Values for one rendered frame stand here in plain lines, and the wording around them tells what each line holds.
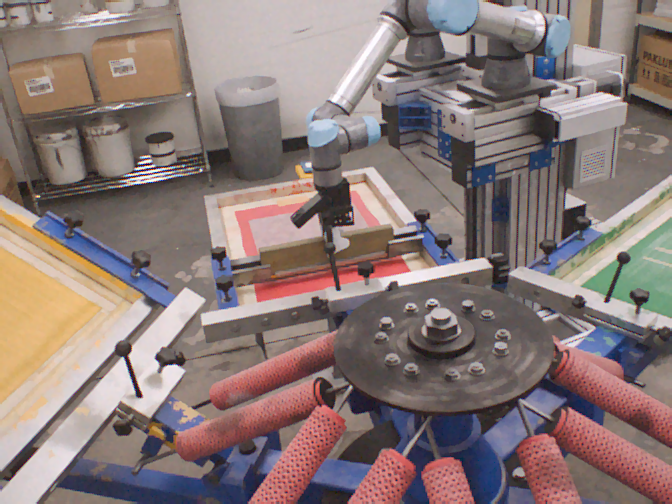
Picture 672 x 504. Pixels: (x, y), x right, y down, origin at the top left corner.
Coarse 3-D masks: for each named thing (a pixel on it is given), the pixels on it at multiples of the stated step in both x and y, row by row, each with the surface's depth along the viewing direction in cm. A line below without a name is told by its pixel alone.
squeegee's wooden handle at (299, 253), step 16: (384, 224) 185; (304, 240) 181; (320, 240) 181; (352, 240) 183; (368, 240) 184; (384, 240) 185; (272, 256) 179; (288, 256) 180; (304, 256) 182; (320, 256) 183; (336, 256) 184; (352, 256) 185; (272, 272) 181
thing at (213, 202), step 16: (352, 176) 237; (368, 176) 235; (240, 192) 232; (256, 192) 232; (272, 192) 233; (288, 192) 234; (304, 192) 236; (384, 192) 221; (208, 208) 223; (400, 208) 210; (400, 224) 205; (224, 240) 201
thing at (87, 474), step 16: (32, 448) 140; (16, 464) 137; (80, 464) 135; (96, 464) 135; (112, 464) 135; (64, 480) 135; (80, 480) 134; (96, 480) 132; (112, 480) 131; (128, 480) 131; (144, 480) 130; (160, 480) 130; (176, 480) 130; (192, 480) 129; (112, 496) 133; (128, 496) 132; (144, 496) 130; (160, 496) 129; (176, 496) 127; (192, 496) 126; (208, 496) 125
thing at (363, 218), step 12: (300, 204) 228; (360, 204) 223; (360, 216) 215; (372, 216) 215; (312, 228) 211; (348, 228) 209; (360, 228) 208; (384, 264) 188; (396, 264) 187; (348, 276) 184; (360, 276) 183; (372, 276) 183; (384, 276) 182
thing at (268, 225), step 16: (256, 208) 228; (272, 208) 227; (288, 208) 226; (240, 224) 218; (256, 224) 217; (272, 224) 216; (288, 224) 215; (256, 240) 207; (272, 240) 206; (288, 240) 205; (320, 272) 187; (256, 288) 183; (272, 288) 182; (288, 288) 181; (304, 288) 180; (320, 288) 180
